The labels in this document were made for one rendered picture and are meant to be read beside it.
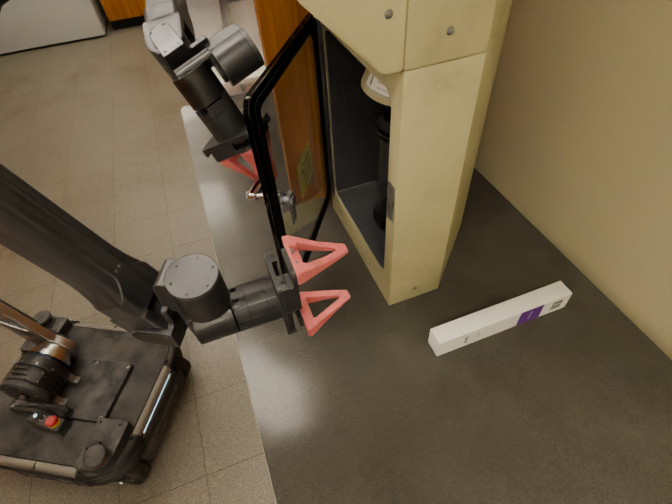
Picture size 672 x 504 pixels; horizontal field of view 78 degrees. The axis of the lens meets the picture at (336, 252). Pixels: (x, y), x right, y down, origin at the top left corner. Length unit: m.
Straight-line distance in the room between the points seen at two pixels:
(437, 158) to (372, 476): 0.48
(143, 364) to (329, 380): 1.10
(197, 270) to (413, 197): 0.34
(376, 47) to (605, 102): 0.51
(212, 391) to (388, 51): 1.60
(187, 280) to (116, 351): 1.39
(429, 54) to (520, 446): 0.58
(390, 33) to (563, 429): 0.63
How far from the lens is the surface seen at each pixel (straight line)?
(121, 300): 0.52
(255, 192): 0.69
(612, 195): 0.93
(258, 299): 0.52
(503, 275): 0.93
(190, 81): 0.66
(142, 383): 1.72
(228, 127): 0.67
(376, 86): 0.67
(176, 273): 0.48
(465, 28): 0.55
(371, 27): 0.49
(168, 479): 1.82
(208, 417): 1.85
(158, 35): 0.71
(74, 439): 1.75
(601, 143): 0.92
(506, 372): 0.81
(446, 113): 0.59
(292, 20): 0.86
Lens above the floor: 1.63
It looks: 48 degrees down
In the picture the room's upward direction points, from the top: 5 degrees counter-clockwise
